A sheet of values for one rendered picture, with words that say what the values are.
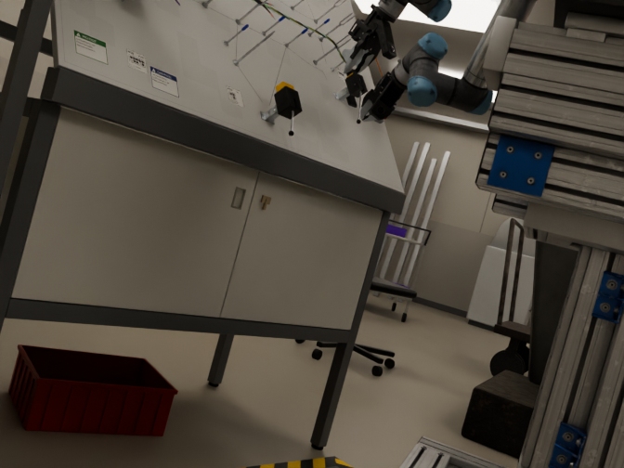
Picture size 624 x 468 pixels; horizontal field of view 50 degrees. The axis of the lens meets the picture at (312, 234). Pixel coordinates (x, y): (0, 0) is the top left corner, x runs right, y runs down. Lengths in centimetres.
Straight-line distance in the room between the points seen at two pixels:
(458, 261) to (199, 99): 750
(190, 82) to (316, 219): 56
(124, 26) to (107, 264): 52
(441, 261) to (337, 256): 695
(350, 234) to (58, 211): 93
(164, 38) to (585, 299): 107
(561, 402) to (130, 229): 96
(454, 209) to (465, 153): 74
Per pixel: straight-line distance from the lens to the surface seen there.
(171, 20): 171
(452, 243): 894
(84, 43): 148
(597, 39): 119
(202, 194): 165
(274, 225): 182
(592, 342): 137
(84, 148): 148
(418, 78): 176
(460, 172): 904
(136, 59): 155
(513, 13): 171
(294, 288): 193
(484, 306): 810
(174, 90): 157
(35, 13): 138
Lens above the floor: 72
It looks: 1 degrees down
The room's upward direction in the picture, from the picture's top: 15 degrees clockwise
